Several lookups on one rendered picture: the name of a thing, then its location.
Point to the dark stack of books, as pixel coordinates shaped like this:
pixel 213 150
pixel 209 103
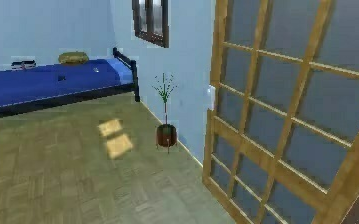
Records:
pixel 23 64

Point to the white wall switch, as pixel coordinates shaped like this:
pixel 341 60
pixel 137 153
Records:
pixel 211 96

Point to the small white object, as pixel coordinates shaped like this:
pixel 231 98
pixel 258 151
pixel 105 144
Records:
pixel 95 69

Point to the dark framed window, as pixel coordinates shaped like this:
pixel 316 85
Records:
pixel 151 20

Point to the blue bed with black frame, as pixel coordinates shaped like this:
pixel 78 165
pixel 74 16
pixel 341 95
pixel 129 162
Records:
pixel 53 83

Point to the green plant in brown pot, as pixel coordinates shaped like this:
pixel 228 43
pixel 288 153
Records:
pixel 166 133

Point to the small black object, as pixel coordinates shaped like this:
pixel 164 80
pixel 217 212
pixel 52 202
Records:
pixel 61 78

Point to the wooden lattice glass door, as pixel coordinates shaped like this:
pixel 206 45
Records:
pixel 287 126

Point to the olive round cushion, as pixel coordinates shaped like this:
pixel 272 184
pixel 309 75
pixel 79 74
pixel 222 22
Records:
pixel 73 58

